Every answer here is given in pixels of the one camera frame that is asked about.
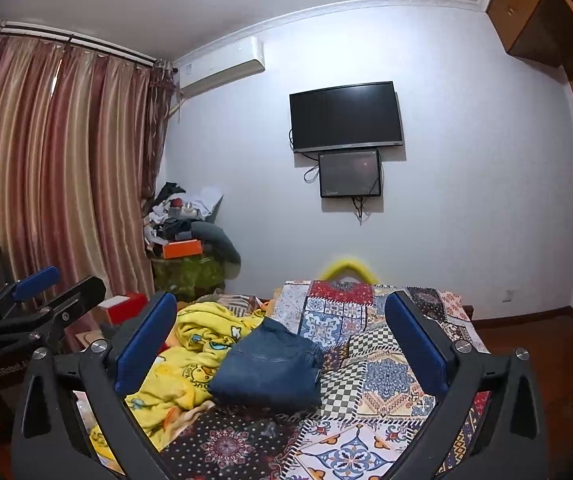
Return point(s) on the brown cardboard box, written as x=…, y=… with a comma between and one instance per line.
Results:
x=89, y=339

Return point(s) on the white wall socket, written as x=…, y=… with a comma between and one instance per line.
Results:
x=506, y=295

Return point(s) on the wooden overhead cabinet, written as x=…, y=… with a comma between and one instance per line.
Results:
x=526, y=5

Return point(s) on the orange box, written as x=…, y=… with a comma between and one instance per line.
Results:
x=182, y=249

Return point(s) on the black wall television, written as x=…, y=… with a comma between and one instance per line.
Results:
x=346, y=115

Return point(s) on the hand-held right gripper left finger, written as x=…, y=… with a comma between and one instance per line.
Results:
x=144, y=345

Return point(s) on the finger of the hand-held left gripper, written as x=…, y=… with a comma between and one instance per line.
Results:
x=36, y=281
x=79, y=297

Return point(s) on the grey cushion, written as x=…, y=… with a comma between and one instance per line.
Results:
x=221, y=246

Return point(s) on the white curtain rail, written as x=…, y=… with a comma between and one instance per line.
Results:
x=91, y=48

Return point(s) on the pile of clothes and clutter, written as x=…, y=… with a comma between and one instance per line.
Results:
x=176, y=220

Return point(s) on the green cloth covered table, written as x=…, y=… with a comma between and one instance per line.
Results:
x=186, y=276

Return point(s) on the small wall monitor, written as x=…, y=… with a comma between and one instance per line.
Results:
x=349, y=172

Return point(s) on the striped grey cloth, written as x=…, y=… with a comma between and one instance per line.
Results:
x=236, y=302

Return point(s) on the yellow cushion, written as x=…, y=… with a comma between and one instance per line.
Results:
x=346, y=262

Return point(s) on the patchwork printed bed sheet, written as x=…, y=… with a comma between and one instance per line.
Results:
x=366, y=385

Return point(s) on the blue denim jacket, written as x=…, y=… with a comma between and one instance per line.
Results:
x=266, y=370

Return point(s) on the yellow cartoon blanket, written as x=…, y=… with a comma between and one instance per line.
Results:
x=191, y=375

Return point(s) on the white air conditioner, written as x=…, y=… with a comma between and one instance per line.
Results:
x=221, y=70

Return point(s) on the red box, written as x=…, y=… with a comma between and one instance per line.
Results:
x=124, y=310

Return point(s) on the striped pink curtain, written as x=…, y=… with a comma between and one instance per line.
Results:
x=41, y=160

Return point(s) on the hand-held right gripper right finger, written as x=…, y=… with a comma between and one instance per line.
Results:
x=416, y=345

